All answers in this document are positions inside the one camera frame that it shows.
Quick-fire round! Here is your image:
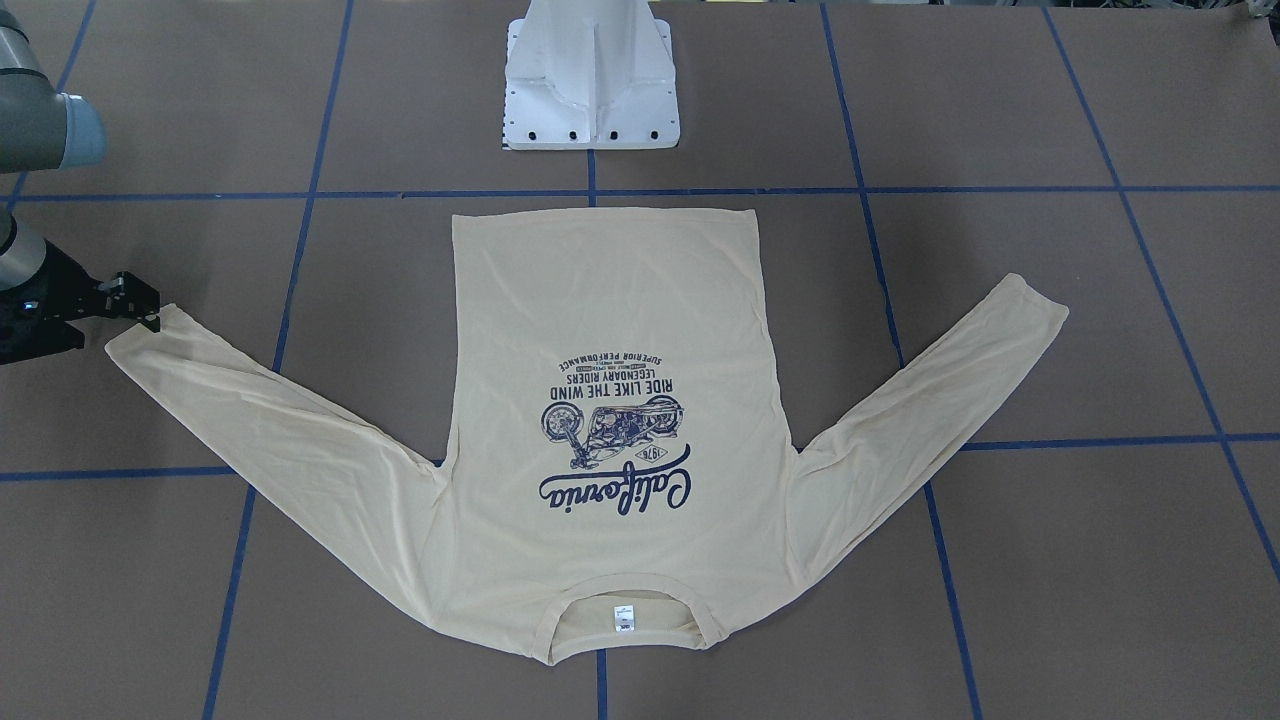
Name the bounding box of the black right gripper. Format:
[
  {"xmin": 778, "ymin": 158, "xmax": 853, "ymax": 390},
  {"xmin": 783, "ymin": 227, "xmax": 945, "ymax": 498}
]
[{"xmin": 1, "ymin": 242, "xmax": 161, "ymax": 365}]

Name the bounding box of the beige long sleeve shirt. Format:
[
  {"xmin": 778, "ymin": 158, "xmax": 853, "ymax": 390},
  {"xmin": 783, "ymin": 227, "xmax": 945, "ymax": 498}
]
[{"xmin": 105, "ymin": 208, "xmax": 1069, "ymax": 665}]

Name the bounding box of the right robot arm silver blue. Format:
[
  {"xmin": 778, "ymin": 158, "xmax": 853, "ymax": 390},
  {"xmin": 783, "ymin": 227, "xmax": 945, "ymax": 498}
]
[{"xmin": 1, "ymin": 6, "xmax": 161, "ymax": 364}]

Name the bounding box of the white central pedestal column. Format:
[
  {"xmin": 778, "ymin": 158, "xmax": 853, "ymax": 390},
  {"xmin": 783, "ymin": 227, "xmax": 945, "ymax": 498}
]
[{"xmin": 502, "ymin": 1, "xmax": 681, "ymax": 151}]

